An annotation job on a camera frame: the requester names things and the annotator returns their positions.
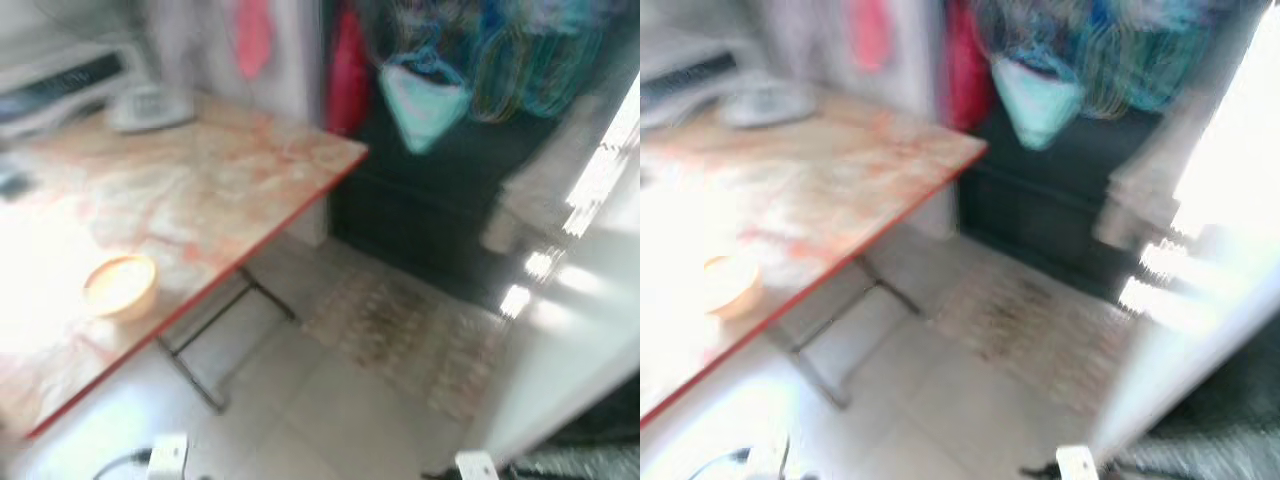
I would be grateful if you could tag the white door panel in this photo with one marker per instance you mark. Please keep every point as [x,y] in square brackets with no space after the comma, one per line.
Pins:
[1220,250]
[590,300]

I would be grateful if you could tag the tan round bowl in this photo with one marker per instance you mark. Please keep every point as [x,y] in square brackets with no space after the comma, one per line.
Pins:
[120,288]
[735,290]

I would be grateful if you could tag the white patterned hanging cloth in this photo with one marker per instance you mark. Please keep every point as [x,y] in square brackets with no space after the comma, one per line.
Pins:
[540,190]
[1150,185]

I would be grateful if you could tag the white appliance with dark panel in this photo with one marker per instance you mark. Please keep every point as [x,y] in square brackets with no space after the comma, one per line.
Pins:
[60,85]
[690,75]

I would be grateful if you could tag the marble pattern red-edged table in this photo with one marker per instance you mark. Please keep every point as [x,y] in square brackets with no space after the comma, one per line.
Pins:
[200,190]
[830,180]

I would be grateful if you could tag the dark green cabinet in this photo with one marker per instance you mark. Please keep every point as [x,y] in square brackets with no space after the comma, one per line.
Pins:
[1040,205]
[420,210]

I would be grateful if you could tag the beige patterned floor mat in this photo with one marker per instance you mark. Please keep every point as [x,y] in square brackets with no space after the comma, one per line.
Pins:
[1030,330]
[410,335]

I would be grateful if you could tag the mint green underwear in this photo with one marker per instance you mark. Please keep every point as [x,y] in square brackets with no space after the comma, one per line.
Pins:
[425,105]
[1040,100]

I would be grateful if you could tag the pink hanging cloth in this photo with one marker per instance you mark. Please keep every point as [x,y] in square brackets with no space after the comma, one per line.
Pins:
[870,35]
[253,38]

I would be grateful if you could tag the red hanging bag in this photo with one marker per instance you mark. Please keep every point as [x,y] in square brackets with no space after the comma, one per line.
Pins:
[348,75]
[968,75]

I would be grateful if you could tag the dark metal table frame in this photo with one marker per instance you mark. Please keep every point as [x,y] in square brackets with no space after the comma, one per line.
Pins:
[822,378]
[195,380]

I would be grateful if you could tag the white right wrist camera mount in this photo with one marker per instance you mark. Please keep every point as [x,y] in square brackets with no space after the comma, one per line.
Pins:
[477,467]
[1077,465]

